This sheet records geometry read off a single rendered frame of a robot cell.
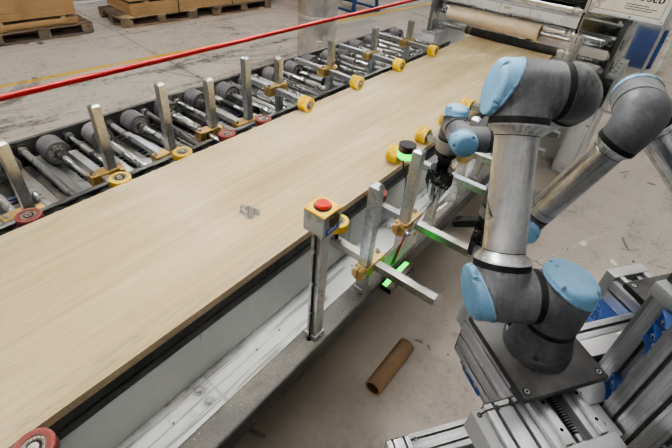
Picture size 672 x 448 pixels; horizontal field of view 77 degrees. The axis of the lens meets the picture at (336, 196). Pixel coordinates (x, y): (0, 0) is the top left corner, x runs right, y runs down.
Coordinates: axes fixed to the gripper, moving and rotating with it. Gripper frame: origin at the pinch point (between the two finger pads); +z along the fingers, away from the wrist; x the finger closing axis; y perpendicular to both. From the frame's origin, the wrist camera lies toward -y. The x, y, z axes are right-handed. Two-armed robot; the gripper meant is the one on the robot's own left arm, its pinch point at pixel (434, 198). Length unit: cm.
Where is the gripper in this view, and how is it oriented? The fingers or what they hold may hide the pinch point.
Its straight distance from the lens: 154.7
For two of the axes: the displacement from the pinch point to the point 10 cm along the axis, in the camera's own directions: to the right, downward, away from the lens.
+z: -0.9, 8.2, 5.7
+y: -3.1, 5.2, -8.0
